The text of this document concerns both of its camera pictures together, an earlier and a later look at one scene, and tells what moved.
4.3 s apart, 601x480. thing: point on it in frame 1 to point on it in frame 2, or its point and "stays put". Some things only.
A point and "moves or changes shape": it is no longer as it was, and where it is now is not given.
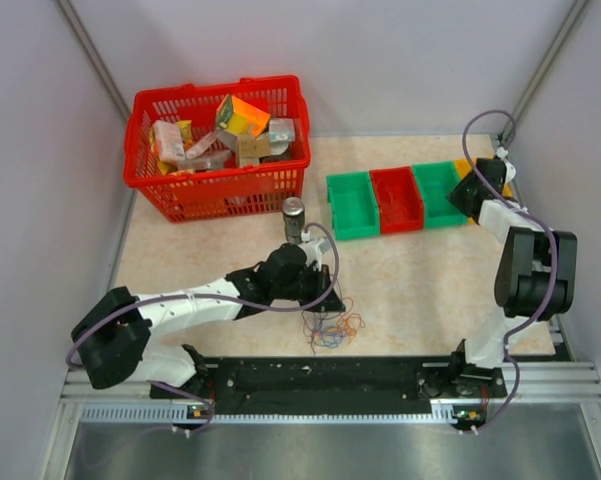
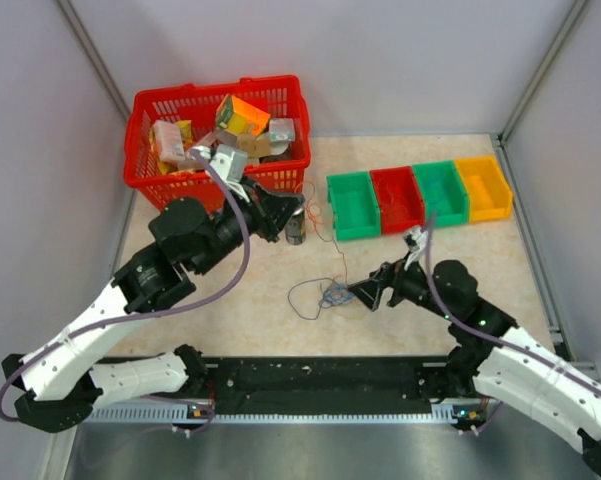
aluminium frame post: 95,57 stays put
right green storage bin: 436,181 stays put
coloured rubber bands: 334,332 moves or changes shape
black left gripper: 322,282 to 269,210
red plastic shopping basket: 274,185 stays put
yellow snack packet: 185,127 stays put
